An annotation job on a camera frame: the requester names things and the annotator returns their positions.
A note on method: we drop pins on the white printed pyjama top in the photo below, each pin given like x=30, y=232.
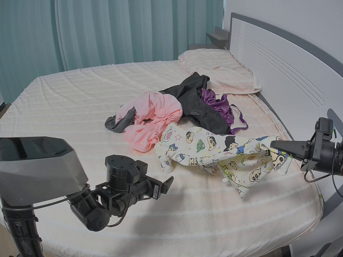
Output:
x=203, y=148

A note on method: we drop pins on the purple garment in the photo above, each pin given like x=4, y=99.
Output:
x=214, y=103

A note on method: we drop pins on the blue-green curtain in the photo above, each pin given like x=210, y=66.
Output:
x=107, y=23

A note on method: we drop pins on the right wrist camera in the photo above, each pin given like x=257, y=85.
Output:
x=324, y=126

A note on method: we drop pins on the pink and grey garment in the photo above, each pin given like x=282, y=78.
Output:
x=158, y=111

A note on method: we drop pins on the grey bedside table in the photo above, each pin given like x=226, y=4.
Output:
x=219, y=35

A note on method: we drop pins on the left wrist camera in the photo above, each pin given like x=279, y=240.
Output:
x=142, y=170

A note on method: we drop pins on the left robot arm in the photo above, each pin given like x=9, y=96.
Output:
x=40, y=170

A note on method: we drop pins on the dark grey garment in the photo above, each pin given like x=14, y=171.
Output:
x=193, y=100

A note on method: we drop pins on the cream pillow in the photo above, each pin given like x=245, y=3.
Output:
x=214, y=63

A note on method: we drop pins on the bed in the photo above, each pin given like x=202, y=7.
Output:
x=80, y=103

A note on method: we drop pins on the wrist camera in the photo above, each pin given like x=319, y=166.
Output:
x=142, y=170
x=324, y=126

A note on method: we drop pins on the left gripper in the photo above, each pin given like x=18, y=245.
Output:
x=146, y=191

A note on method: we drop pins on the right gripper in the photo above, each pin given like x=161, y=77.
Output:
x=327, y=157

